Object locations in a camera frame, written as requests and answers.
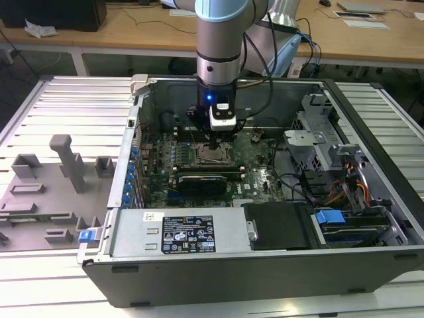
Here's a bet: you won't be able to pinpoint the blue cable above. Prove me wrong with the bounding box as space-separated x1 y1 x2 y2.
296 28 323 69

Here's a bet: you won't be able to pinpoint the black case fan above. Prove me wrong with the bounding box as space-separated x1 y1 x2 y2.
159 111 182 134

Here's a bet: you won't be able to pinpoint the hard disk in blue carrier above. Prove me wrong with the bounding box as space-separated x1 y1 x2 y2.
313 207 391 248

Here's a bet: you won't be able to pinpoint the grey power supply unit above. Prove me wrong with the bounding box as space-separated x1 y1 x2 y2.
106 207 252 256

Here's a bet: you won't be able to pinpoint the wooden desk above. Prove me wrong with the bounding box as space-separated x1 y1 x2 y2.
0 0 424 70

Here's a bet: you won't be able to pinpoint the blue case latch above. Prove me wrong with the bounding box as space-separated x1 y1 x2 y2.
78 227 103 245

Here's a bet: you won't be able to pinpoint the CPU socket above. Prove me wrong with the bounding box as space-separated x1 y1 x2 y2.
194 144 235 168

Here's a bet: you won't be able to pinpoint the orange and yellow wires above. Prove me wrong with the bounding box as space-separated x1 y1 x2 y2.
324 161 370 208

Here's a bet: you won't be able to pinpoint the green RAM stick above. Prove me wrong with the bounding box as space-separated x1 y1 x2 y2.
0 215 52 224

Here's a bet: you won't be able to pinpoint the grey laptop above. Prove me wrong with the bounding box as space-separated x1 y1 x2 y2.
337 1 388 15

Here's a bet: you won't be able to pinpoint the crumpled white tissue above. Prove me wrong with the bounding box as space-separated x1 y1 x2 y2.
24 18 59 38

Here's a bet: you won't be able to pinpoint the open PC case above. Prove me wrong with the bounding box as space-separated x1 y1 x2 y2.
76 73 424 308

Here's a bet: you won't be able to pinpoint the metal drive cage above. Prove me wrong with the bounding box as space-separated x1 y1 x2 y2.
283 94 367 175

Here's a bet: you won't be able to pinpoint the green motherboard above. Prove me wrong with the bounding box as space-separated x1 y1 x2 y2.
141 127 290 210

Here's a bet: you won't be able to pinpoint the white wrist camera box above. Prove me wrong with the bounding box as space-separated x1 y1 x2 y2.
208 102 239 133

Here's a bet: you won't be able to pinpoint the black graphics card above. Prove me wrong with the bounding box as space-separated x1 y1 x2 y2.
177 172 230 201

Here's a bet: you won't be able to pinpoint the grey parts rack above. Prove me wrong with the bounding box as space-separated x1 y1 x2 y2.
0 133 117 254

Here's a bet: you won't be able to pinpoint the black computer box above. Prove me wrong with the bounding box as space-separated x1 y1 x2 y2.
0 0 109 33

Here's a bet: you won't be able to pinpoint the pale blue teach pendant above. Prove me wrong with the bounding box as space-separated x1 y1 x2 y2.
266 32 303 80

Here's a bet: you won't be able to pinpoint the thin metal locking lever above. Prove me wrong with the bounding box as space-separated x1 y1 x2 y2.
198 155 231 165

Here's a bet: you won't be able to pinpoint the black cable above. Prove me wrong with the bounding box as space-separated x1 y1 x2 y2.
271 138 319 208

